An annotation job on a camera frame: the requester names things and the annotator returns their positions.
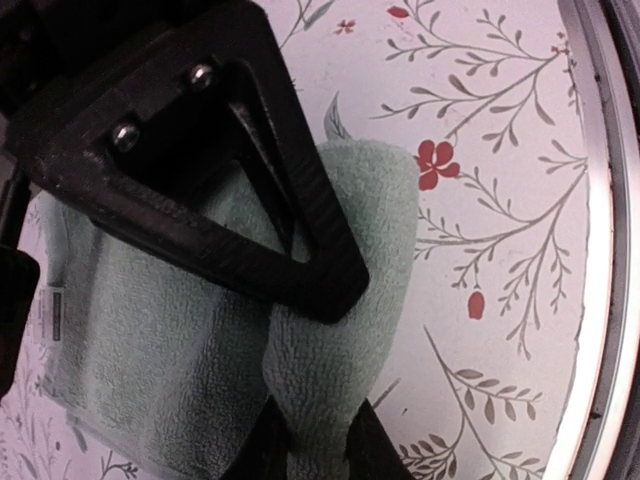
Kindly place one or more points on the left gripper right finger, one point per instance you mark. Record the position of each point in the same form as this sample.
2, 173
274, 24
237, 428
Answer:
370, 452

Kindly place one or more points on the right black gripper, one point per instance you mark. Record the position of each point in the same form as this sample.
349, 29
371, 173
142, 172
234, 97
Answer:
42, 41

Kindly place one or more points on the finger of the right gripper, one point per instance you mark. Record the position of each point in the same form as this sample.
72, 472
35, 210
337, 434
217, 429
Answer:
19, 278
199, 154

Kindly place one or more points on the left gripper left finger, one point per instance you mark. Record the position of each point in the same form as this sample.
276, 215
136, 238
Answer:
272, 441

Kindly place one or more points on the light green towel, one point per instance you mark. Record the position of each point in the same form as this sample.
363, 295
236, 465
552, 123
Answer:
174, 371

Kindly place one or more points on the aluminium front rail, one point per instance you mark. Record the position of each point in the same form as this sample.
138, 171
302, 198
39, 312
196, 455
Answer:
598, 435

